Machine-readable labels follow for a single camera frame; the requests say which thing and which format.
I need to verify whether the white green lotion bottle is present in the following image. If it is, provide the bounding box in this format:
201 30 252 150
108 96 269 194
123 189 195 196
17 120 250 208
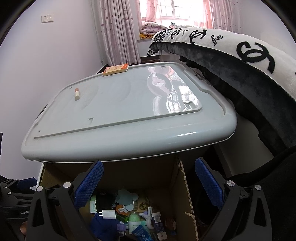
128 212 141 234

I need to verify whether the orange cream flat box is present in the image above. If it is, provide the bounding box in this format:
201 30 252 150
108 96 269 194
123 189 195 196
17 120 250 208
103 63 128 76

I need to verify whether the pink patterned curtain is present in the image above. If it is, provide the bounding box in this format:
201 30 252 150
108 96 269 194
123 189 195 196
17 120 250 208
98 0 141 66

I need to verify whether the purple square plastic cap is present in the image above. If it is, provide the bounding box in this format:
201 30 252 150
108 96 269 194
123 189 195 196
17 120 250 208
116 222 128 232

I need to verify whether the cream orange lip balm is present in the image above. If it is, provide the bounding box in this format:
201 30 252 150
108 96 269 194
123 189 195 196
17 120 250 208
74 88 80 101

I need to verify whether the brown cardboard trash box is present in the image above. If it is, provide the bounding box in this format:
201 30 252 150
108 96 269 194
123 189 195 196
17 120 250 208
39 159 200 241

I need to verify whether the white wall socket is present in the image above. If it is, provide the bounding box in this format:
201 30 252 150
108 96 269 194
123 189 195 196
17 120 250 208
41 15 54 23

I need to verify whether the black white logo blanket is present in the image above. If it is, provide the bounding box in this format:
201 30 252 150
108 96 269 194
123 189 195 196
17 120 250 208
147 27 295 148

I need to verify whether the folded pink quilt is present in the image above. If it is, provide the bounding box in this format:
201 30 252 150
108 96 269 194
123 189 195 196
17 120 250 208
140 22 168 36

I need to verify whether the pale blue mouse-shaped plastic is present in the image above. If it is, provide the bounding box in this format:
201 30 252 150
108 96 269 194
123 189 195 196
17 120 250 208
115 189 138 211

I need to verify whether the right pink curtain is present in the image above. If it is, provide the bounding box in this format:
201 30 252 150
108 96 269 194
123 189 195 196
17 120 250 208
204 0 242 33

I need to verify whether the grey table top lid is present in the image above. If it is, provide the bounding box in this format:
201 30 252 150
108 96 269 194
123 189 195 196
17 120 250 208
21 62 237 163

